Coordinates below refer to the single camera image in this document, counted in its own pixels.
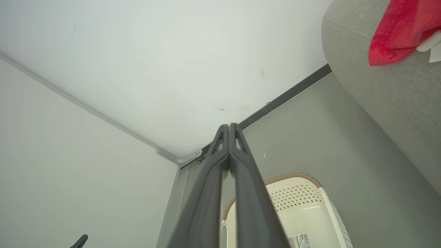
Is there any red jersey with number print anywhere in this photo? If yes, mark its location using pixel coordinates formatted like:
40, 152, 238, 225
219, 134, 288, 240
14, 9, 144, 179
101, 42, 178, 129
416, 30, 441, 63

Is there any black wall baseboard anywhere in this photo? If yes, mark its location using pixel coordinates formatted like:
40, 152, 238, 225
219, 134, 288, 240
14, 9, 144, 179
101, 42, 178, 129
179, 63, 332, 169

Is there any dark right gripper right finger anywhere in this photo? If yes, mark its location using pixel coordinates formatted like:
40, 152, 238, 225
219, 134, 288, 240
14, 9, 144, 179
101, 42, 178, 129
229, 123, 291, 248

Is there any beige perforated laundry basket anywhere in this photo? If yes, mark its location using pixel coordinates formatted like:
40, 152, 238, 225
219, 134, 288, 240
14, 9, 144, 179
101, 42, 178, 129
220, 172, 353, 248

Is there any white basket label sticker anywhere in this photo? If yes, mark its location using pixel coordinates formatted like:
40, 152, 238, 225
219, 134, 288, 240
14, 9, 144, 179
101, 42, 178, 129
288, 233, 314, 248

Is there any grey fabric sofa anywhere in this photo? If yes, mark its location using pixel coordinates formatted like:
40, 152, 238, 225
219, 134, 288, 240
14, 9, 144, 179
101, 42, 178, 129
321, 0, 441, 197

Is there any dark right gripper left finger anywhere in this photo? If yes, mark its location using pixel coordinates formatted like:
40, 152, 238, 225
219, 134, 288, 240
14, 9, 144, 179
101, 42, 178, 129
165, 124, 230, 248

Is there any plain red shirt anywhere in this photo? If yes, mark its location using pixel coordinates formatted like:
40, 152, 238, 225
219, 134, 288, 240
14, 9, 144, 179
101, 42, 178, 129
368, 0, 441, 66

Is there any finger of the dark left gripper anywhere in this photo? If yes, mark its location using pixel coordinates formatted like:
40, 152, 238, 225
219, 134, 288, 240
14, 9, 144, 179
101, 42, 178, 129
69, 234, 88, 248

